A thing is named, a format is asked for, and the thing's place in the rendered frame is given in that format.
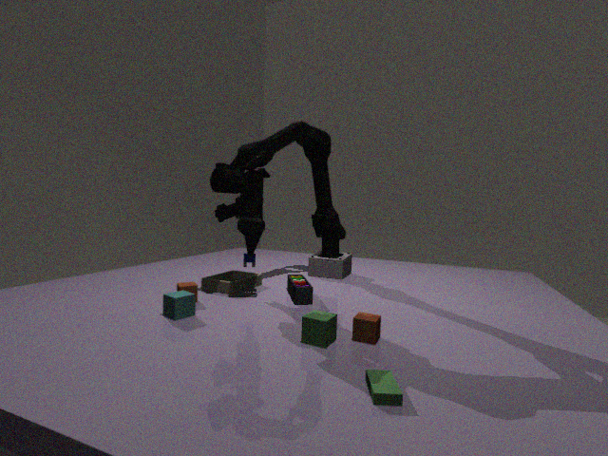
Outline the small orange block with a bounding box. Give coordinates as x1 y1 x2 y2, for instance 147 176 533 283
177 281 198 302

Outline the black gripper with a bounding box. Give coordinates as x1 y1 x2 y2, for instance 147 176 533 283
237 194 265 257

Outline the teal cube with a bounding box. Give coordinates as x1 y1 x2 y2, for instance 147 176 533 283
163 290 196 321

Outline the brown cube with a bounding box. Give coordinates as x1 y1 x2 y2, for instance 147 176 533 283
352 312 381 345

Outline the green cube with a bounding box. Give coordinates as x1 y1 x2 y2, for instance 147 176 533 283
301 310 337 349

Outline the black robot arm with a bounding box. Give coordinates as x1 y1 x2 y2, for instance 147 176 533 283
210 122 346 258

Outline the green rectangular block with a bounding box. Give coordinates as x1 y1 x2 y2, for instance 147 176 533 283
365 370 403 407

